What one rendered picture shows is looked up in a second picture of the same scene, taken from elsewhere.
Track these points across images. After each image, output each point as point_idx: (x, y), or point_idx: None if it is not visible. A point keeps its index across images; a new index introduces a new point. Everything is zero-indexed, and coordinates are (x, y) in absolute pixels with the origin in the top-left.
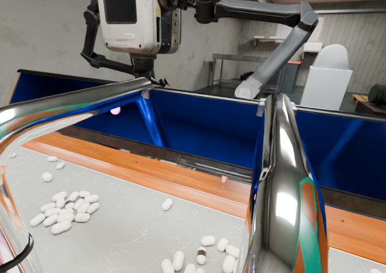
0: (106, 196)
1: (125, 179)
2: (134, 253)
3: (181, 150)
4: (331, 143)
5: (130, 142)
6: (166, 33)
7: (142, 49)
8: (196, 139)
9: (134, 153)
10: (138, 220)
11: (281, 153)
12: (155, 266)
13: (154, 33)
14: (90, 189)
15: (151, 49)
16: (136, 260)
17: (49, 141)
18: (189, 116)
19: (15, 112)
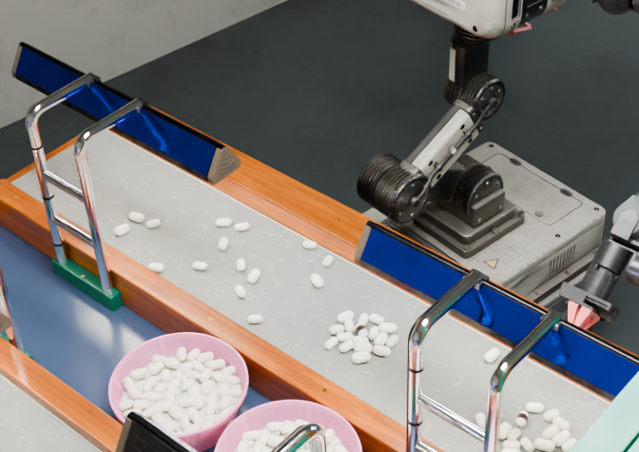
0: (406, 327)
1: (431, 304)
2: (446, 401)
3: (495, 330)
4: (571, 347)
5: (463, 316)
6: None
7: (478, 34)
8: (505, 326)
9: (434, 215)
10: (450, 368)
11: (509, 356)
12: (469, 418)
13: (507, 8)
14: (381, 312)
15: (499, 35)
16: (448, 407)
17: (292, 202)
18: (503, 310)
19: (430, 321)
